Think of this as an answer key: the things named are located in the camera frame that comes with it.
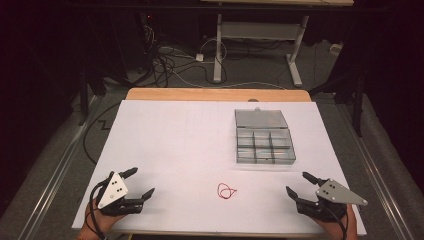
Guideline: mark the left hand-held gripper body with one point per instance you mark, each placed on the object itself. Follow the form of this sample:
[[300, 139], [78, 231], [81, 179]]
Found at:
[[114, 190]]

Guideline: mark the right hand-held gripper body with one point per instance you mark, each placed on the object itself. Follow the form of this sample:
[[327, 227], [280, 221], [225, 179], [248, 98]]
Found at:
[[335, 194]]

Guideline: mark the person's left hand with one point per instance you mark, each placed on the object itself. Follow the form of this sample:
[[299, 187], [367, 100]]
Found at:
[[100, 222]]

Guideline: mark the person's right hand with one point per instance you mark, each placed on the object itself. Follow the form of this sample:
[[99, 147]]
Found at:
[[328, 230]]

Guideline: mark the white board sheet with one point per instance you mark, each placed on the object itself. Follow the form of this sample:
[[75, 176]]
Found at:
[[173, 150]]

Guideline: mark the clear plastic compartment box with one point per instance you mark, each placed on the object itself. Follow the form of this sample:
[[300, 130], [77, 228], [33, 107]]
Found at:
[[263, 124]]

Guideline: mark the black stand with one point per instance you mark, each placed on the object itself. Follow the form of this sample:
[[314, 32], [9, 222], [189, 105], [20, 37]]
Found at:
[[83, 100], [358, 100]]

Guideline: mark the small brown round knob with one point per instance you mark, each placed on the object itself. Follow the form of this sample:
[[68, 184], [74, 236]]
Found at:
[[253, 100]]

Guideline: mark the wooden table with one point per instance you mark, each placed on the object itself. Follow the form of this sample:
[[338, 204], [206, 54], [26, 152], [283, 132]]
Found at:
[[200, 94]]

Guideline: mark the white power strip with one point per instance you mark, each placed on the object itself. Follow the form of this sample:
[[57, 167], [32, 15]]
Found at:
[[335, 49]]

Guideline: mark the white power adapter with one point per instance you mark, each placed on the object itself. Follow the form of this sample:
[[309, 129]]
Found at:
[[199, 57]]

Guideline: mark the metal floor rail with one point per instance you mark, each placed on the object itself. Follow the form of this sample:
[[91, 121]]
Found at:
[[373, 166], [63, 166]]

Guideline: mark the white metal frame desk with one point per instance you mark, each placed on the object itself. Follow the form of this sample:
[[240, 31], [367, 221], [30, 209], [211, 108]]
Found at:
[[218, 50]]

